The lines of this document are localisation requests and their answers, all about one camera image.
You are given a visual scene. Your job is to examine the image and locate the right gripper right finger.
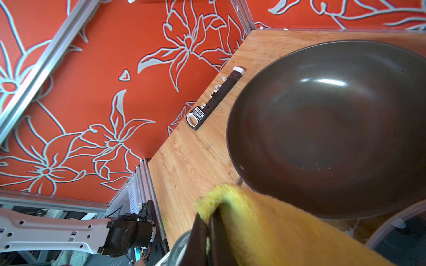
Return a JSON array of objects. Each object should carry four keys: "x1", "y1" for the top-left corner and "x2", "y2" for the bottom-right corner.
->
[{"x1": 209, "y1": 209, "x2": 238, "y2": 266}]

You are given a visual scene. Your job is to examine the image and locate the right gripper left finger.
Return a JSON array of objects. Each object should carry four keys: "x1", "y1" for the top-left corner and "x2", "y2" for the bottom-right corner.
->
[{"x1": 179, "y1": 214, "x2": 210, "y2": 266}]

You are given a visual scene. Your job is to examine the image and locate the glass lid with white handle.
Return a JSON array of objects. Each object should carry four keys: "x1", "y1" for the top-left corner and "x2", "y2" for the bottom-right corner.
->
[{"x1": 165, "y1": 230, "x2": 191, "y2": 266}]

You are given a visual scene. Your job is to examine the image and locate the yellow microfiber cloth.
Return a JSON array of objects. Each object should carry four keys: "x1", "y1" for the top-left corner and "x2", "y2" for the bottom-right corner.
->
[{"x1": 195, "y1": 184, "x2": 392, "y2": 266}]

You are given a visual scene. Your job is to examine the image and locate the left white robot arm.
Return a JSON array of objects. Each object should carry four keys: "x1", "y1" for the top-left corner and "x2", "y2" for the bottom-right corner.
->
[{"x1": 1, "y1": 209, "x2": 156, "y2": 257}]

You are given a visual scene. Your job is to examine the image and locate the black frying pan with lid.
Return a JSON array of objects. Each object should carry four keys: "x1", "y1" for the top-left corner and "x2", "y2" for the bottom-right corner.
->
[{"x1": 366, "y1": 200, "x2": 426, "y2": 266}]

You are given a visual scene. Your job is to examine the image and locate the dark wok with white handle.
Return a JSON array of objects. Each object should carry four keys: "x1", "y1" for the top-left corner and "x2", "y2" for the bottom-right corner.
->
[{"x1": 226, "y1": 41, "x2": 426, "y2": 219}]

